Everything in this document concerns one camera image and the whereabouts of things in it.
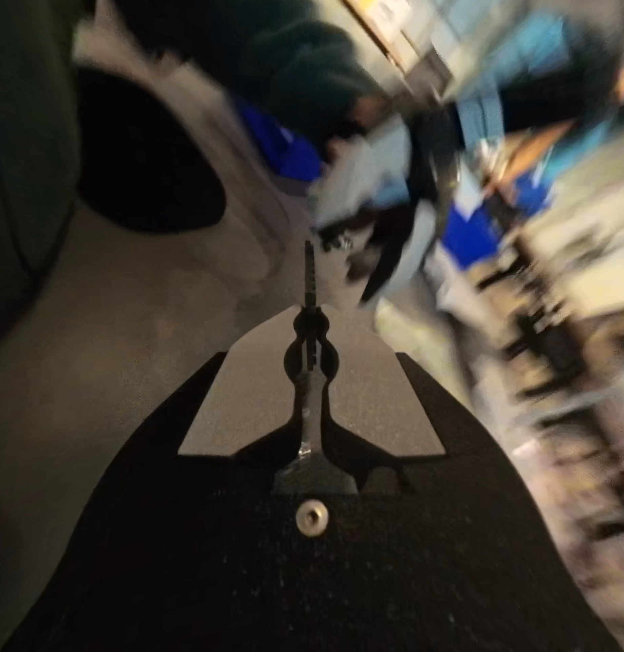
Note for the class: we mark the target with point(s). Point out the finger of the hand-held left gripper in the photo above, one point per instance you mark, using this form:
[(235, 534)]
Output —
[(368, 168), (414, 244)]

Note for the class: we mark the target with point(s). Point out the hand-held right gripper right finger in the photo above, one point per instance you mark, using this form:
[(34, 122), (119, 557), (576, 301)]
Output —
[(383, 402)]

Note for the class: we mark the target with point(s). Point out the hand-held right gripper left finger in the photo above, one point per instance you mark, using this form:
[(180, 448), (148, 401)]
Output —
[(240, 402)]

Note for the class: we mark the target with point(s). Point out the grey studded toy plate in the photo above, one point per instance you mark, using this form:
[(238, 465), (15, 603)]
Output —
[(310, 275)]

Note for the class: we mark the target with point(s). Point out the person's left hand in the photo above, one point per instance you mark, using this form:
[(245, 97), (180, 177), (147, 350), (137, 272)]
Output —
[(370, 108)]

